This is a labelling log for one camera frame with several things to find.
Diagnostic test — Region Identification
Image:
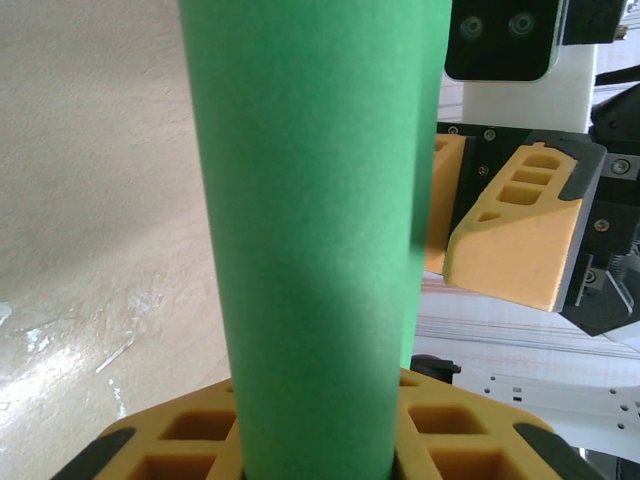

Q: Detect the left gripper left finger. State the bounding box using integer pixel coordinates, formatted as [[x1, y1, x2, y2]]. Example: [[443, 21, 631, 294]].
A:
[[58, 379, 247, 480]]

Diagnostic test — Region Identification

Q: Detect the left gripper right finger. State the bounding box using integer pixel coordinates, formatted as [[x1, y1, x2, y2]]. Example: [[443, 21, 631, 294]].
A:
[[393, 366, 600, 480]]

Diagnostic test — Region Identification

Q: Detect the green paper sheet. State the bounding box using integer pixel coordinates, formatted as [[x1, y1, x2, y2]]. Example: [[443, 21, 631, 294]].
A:
[[176, 0, 453, 480]]

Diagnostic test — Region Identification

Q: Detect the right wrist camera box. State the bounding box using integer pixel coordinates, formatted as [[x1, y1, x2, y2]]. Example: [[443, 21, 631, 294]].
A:
[[443, 0, 600, 135]]

